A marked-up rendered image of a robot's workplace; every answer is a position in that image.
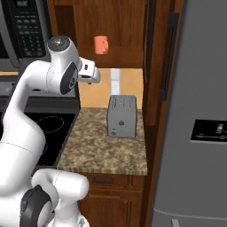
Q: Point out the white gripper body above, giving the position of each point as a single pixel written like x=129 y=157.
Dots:
x=94 y=75

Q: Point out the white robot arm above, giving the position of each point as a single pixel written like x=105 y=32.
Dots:
x=17 y=133

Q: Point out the wooden base cabinet door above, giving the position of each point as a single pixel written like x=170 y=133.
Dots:
x=109 y=209

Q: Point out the orange mug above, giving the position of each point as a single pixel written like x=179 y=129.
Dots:
x=101 y=45

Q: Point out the grey toaster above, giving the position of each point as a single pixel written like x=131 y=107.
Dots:
x=121 y=118

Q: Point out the black hob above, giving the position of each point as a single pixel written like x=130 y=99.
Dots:
x=60 y=127

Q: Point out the black microwave oven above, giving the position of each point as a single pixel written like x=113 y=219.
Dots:
x=28 y=29

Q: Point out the grey fridge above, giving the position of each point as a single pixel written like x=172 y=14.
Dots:
x=192 y=88

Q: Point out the wooden drawer front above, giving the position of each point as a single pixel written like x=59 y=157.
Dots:
x=124 y=181

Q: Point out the open wooden wall cabinet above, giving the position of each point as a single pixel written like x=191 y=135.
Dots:
x=118 y=20

